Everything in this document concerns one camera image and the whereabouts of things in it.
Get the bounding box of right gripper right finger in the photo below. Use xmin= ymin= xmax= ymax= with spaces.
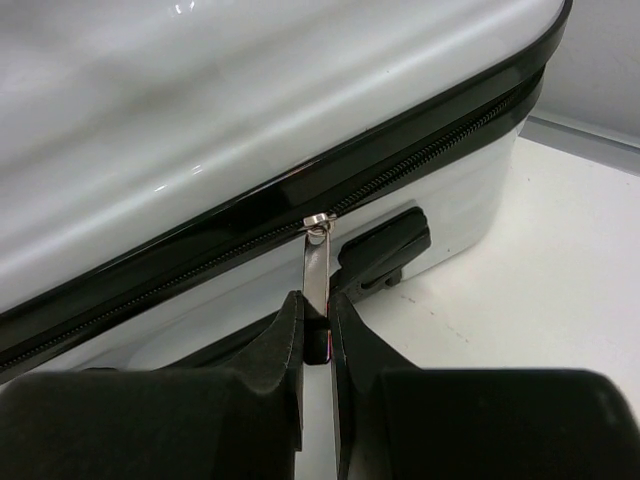
xmin=329 ymin=294 xmax=639 ymax=479

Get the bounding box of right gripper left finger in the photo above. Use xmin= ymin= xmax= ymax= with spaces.
xmin=1 ymin=291 xmax=306 ymax=479

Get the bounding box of white kids suitcase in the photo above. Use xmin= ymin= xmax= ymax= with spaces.
xmin=1 ymin=1 xmax=572 ymax=383

